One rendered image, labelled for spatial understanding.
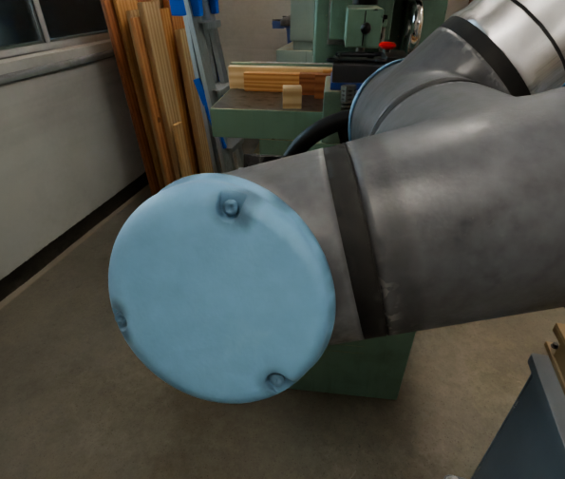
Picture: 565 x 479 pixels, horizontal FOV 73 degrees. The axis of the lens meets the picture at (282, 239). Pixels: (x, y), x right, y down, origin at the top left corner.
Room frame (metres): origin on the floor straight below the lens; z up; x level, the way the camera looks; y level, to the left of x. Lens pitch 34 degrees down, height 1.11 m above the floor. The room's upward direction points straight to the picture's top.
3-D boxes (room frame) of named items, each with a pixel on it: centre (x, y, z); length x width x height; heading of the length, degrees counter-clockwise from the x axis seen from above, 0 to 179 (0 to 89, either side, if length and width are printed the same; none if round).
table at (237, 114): (0.81, -0.16, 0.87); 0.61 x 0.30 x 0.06; 83
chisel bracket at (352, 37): (0.94, -0.17, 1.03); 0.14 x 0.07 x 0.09; 173
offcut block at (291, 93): (0.80, -0.02, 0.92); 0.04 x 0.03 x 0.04; 90
